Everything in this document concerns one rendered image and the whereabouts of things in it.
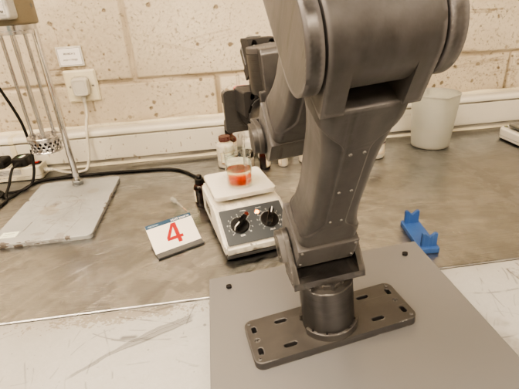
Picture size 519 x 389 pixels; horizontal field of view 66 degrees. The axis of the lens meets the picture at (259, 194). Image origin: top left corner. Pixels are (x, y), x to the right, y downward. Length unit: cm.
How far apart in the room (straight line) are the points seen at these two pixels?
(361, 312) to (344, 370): 8
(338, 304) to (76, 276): 47
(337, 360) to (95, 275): 44
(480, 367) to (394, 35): 37
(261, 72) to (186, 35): 67
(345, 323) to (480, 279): 29
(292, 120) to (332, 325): 23
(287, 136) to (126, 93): 83
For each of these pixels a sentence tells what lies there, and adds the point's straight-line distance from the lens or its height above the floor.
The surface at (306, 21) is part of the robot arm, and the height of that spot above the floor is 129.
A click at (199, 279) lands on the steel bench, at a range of 67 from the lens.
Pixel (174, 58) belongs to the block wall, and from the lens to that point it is 118.
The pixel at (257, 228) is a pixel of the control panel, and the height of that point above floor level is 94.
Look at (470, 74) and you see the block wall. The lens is 143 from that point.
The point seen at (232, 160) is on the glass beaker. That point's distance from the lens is 72.
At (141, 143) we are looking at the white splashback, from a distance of 120.
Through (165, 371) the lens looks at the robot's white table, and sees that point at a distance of 55.
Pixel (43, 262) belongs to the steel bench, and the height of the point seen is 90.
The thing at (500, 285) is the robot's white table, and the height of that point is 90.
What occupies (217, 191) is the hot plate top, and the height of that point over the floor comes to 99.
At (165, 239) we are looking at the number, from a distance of 76.
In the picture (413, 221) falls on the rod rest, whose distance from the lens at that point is 81.
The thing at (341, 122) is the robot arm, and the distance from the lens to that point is 26.
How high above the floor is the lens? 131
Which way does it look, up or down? 26 degrees down
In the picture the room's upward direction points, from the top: 4 degrees counter-clockwise
